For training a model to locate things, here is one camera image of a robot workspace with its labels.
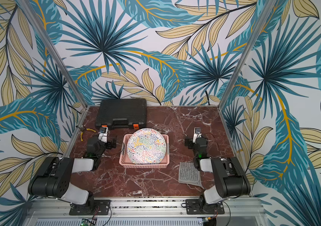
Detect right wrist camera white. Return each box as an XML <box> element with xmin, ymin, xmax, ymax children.
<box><xmin>193</xmin><ymin>127</ymin><xmax>202</xmax><ymax>143</ymax></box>

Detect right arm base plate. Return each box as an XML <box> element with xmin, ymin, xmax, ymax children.
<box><xmin>186</xmin><ymin>199</ymin><xmax>225</xmax><ymax>215</ymax></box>

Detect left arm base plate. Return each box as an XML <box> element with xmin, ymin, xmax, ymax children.
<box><xmin>69</xmin><ymin>200</ymin><xmax>111</xmax><ymax>216</ymax></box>

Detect pink plastic basket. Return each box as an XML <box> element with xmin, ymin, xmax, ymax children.
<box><xmin>119</xmin><ymin>134</ymin><xmax>170</xmax><ymax>169</ymax></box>

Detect colourful squiggle pattern plate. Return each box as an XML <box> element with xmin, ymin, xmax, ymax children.
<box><xmin>127</xmin><ymin>128</ymin><xmax>166</xmax><ymax>163</ymax></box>

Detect black plastic tool case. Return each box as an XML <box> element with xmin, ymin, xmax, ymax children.
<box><xmin>95</xmin><ymin>98</ymin><xmax>147</xmax><ymax>130</ymax></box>

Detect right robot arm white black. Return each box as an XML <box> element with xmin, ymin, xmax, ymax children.
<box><xmin>185</xmin><ymin>136</ymin><xmax>251</xmax><ymax>215</ymax></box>

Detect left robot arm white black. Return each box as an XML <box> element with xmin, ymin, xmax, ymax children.
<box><xmin>28</xmin><ymin>136</ymin><xmax>117</xmax><ymax>216</ymax></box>

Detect aluminium frame post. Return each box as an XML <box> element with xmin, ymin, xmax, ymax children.
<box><xmin>219</xmin><ymin>0</ymin><xmax>276</xmax><ymax>113</ymax></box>
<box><xmin>18</xmin><ymin>0</ymin><xmax>88</xmax><ymax>108</ymax></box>

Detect right aluminium frame post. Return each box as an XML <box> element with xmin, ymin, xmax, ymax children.
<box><xmin>219</xmin><ymin>0</ymin><xmax>276</xmax><ymax>113</ymax></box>

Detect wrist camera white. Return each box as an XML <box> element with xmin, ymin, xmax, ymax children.
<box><xmin>193</xmin><ymin>127</ymin><xmax>202</xmax><ymax>143</ymax></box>
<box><xmin>98</xmin><ymin>126</ymin><xmax>108</xmax><ymax>143</ymax></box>

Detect grey microfibre cloth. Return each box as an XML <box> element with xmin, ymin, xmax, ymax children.
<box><xmin>178</xmin><ymin>162</ymin><xmax>204</xmax><ymax>188</ymax></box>

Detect yellow handled pliers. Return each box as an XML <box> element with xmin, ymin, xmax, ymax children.
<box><xmin>76</xmin><ymin>125</ymin><xmax>96</xmax><ymax>142</ymax></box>

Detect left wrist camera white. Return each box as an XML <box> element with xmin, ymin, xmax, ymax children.
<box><xmin>98</xmin><ymin>126</ymin><xmax>108</xmax><ymax>143</ymax></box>

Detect left aluminium frame post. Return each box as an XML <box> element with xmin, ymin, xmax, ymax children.
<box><xmin>18</xmin><ymin>0</ymin><xmax>88</xmax><ymax>108</ymax></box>

